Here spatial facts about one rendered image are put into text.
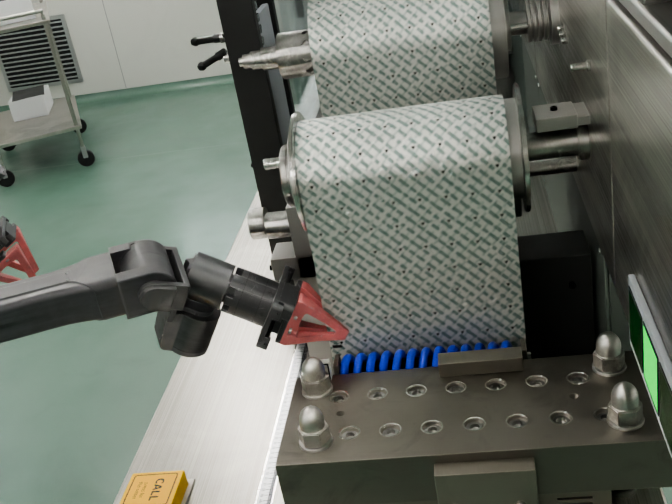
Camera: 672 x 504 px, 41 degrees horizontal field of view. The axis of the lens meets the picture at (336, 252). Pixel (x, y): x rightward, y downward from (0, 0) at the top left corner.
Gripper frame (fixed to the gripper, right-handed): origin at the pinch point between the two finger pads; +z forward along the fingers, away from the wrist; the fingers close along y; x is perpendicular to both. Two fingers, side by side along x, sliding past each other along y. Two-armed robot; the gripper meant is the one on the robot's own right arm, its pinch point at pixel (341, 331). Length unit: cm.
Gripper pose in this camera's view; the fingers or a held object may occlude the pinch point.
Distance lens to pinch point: 108.4
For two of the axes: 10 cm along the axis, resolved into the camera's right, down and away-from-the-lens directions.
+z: 9.3, 3.6, 0.8
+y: -1.0, 4.5, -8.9
